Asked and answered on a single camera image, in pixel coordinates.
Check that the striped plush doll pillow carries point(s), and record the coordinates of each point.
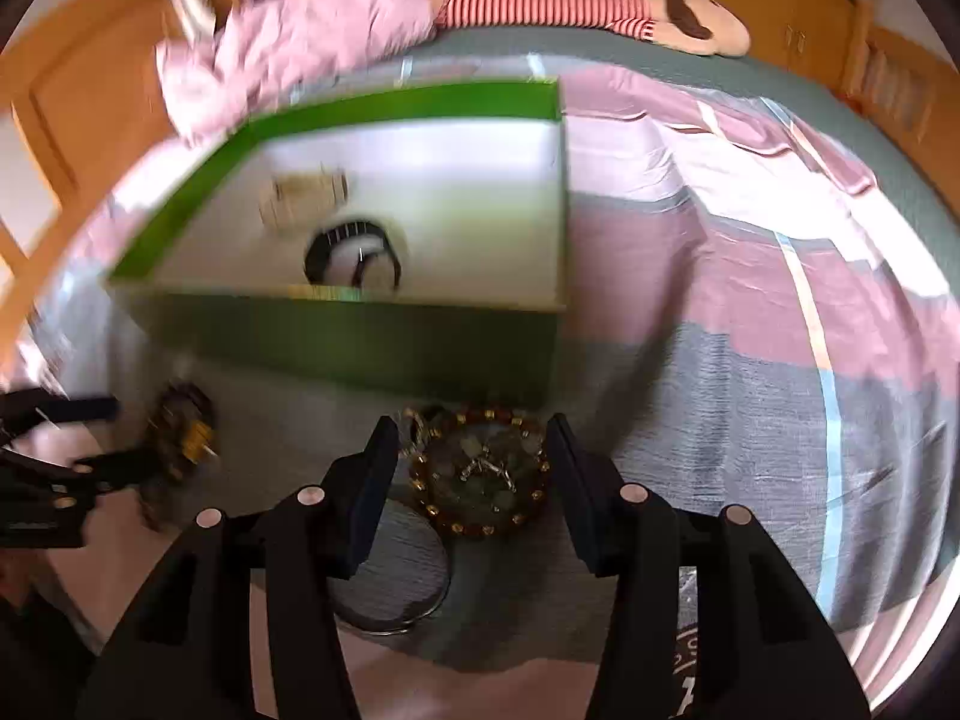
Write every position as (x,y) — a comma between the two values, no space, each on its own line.
(697,27)

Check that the pink crumpled duvet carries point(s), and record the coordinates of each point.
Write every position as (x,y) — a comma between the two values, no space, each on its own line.
(270,46)

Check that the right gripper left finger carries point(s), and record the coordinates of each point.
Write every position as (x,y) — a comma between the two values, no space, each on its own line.
(183,647)

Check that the plaid pink grey bedsheet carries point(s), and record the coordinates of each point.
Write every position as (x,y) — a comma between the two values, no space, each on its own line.
(754,315)

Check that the wooden bed headboard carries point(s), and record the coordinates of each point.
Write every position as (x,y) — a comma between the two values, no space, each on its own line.
(82,89)

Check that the white chunky wristwatch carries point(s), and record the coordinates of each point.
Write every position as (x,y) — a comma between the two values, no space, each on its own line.
(293,200)

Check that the green cardboard box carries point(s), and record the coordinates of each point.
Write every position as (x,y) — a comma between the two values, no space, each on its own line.
(443,275)

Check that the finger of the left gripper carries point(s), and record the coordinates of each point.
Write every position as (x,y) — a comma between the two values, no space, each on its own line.
(30,407)
(114,471)

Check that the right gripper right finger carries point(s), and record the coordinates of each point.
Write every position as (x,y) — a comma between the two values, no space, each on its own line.
(765,650)

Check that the wooden bed footboard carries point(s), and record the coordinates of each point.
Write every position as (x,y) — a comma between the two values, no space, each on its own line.
(912,96)

